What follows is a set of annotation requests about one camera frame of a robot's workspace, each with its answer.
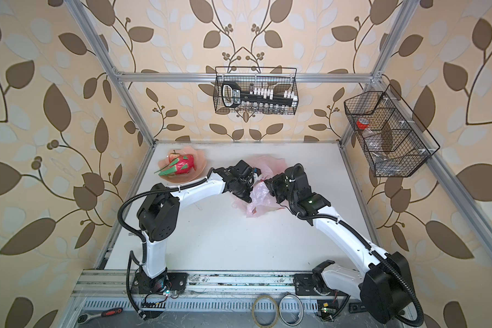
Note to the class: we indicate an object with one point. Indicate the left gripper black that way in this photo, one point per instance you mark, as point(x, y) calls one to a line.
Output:
point(248, 198)

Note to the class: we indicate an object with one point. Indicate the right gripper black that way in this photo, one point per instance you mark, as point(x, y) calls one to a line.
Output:
point(272, 183)

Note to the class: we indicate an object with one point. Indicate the pink plastic bag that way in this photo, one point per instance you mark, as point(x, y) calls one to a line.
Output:
point(261, 200)

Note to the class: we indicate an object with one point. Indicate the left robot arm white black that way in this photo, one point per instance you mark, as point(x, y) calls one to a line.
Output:
point(158, 215)

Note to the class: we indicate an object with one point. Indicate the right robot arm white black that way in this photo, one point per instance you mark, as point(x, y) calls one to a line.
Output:
point(381, 281)

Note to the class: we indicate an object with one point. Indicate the pink fruit plate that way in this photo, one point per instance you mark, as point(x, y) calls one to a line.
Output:
point(200, 163)

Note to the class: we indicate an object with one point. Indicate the red dragon fruit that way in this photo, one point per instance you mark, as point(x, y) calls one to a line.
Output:
point(182, 165)

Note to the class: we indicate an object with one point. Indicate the peach fruit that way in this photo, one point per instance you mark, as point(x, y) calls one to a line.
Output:
point(173, 156)

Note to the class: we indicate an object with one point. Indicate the black socket tool set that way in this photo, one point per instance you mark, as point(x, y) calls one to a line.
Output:
point(259, 98)

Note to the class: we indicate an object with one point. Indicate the red capped plastic bottle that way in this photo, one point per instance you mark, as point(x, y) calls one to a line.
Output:
point(373, 140)

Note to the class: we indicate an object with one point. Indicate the tape roll left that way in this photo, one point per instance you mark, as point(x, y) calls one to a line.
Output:
point(264, 304)

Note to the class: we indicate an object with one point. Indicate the tape roll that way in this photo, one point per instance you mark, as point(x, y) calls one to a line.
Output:
point(291, 310)
point(264, 304)

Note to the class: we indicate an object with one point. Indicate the tape roll right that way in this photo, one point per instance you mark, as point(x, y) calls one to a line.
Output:
point(291, 310)

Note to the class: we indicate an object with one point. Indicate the black wire basket centre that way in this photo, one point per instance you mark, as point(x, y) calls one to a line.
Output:
point(278, 78)

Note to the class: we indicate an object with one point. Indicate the black wire basket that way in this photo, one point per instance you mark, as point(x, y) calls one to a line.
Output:
point(408, 141)
point(278, 78)

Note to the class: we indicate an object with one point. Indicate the black wire basket right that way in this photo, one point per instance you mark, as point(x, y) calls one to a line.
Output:
point(408, 141)

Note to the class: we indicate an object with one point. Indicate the red handled ratchet wrench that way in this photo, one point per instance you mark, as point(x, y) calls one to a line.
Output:
point(85, 318)

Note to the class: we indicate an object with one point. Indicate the aluminium frame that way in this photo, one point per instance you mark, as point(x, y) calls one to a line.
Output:
point(462, 199)

